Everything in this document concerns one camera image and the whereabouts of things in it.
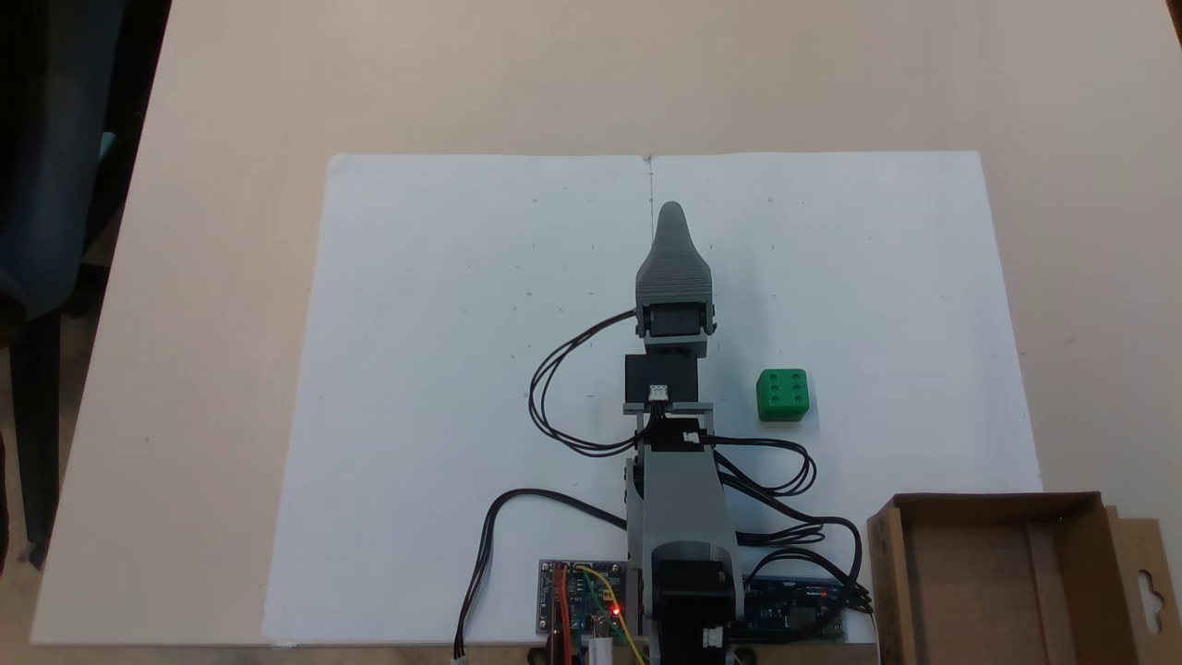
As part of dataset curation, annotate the yellow wire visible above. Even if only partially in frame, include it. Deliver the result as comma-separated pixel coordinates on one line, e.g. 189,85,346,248
576,564,647,665

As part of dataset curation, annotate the long black cable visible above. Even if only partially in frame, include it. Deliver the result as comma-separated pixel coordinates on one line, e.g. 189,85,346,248
452,489,631,662

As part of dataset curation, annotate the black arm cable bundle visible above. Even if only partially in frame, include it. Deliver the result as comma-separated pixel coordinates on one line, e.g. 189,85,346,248
702,434,874,616

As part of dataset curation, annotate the white paper sheet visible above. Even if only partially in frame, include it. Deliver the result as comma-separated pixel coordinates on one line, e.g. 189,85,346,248
261,151,1044,647

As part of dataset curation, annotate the brown cardboard box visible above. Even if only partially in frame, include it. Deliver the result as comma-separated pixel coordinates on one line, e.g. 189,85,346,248
866,491,1182,665

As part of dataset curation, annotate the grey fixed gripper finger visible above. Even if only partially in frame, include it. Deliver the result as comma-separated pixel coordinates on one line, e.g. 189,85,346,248
635,201,714,301

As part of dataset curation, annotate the green die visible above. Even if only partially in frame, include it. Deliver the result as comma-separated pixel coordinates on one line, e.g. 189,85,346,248
756,369,811,424

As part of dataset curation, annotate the orange wire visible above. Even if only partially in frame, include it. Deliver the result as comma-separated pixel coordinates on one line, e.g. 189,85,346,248
551,565,573,665

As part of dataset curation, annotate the circuit board with coloured wires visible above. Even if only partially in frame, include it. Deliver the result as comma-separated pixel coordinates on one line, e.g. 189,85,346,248
537,559,638,640

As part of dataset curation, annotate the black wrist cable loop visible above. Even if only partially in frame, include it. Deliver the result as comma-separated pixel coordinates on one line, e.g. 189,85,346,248
527,309,647,458

